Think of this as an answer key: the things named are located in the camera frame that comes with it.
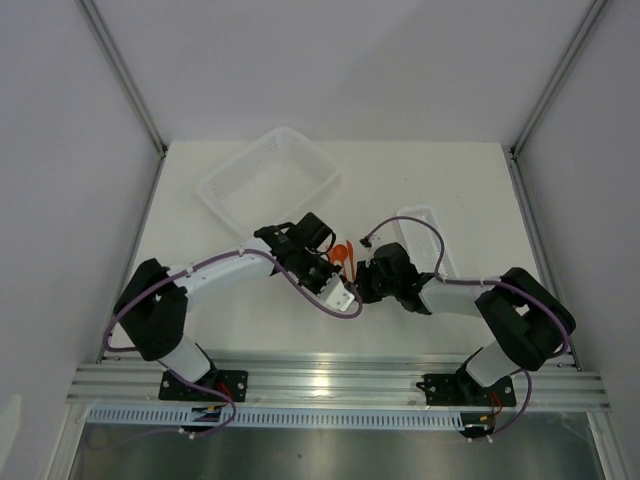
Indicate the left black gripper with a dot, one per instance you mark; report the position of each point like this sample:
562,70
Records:
330,269

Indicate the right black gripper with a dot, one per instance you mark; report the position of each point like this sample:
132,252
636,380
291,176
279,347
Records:
364,269

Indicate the orange plastic spoon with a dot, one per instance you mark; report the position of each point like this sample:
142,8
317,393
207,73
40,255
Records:
338,254

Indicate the orange plastic knife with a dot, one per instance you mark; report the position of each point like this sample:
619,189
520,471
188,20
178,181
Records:
351,259

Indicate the white paper napkin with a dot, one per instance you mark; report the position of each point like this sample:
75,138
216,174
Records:
310,297

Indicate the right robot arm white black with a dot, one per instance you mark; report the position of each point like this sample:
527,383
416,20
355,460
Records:
529,325

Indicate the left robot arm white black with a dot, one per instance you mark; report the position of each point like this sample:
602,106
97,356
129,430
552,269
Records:
153,308

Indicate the small white utensil tray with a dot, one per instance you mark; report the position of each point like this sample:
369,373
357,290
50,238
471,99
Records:
421,243

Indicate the large white plastic basket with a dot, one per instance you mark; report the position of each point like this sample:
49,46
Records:
270,181

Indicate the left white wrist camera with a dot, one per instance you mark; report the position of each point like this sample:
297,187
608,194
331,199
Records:
336,296

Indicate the aluminium mounting rail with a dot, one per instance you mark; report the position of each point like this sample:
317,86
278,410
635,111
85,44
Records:
337,381

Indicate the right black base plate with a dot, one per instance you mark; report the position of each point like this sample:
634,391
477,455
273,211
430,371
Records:
452,390

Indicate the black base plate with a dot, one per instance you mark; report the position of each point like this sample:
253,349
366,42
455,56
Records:
230,383
452,390

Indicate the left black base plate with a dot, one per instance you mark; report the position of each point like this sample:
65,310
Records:
230,383

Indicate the right aluminium frame post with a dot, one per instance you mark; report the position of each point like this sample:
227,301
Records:
566,62

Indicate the aluminium frame post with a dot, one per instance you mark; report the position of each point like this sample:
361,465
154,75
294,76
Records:
121,72
566,62

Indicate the white slotted cable duct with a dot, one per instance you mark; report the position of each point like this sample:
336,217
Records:
277,417

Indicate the left aluminium frame post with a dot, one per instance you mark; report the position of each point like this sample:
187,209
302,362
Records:
121,72

